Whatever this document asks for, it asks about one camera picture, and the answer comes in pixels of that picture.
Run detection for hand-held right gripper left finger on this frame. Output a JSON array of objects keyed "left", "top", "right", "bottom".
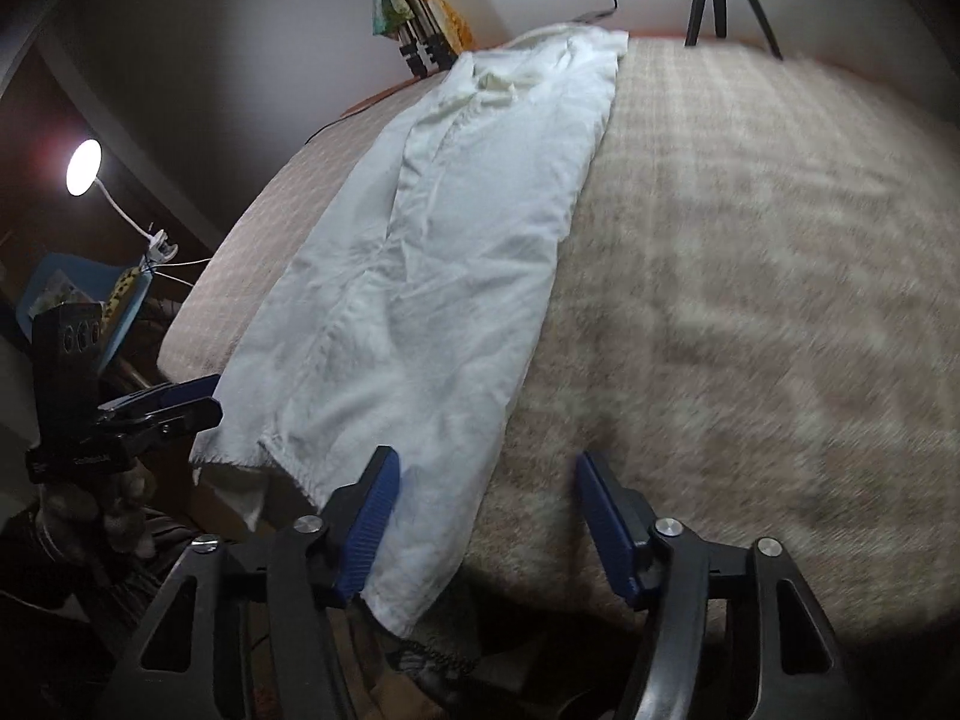
[{"left": 112, "top": 446, "right": 402, "bottom": 720}]

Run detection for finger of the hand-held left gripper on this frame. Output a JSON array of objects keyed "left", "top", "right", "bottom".
[
  {"left": 112, "top": 397, "right": 225, "bottom": 442},
  {"left": 96, "top": 373, "right": 223, "bottom": 415}
]

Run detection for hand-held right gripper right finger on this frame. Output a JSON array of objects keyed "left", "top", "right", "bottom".
[{"left": 575, "top": 452, "right": 860, "bottom": 720}]

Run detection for white garment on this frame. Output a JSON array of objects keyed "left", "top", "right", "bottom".
[{"left": 187, "top": 24, "right": 631, "bottom": 635}]

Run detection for person's left hand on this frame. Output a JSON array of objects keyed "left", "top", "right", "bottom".
[{"left": 36, "top": 456, "right": 157, "bottom": 563}]

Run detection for light blue plastic item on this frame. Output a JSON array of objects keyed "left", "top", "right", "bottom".
[{"left": 18, "top": 253, "right": 155, "bottom": 374}]

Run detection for yellow spotted item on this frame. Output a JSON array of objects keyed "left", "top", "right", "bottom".
[{"left": 103, "top": 265, "right": 145, "bottom": 332}]

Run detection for patterned cloth pile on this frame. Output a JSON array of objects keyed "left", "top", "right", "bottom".
[{"left": 381, "top": 626, "right": 482, "bottom": 700}]

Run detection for white clip lamp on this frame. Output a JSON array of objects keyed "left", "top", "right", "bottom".
[{"left": 63, "top": 138, "right": 182, "bottom": 265}]

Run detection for plaid blanket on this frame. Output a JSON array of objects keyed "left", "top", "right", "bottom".
[{"left": 156, "top": 36, "right": 960, "bottom": 657}]

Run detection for metal tripod legs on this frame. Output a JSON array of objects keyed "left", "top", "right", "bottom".
[{"left": 373, "top": 0, "right": 460, "bottom": 79}]

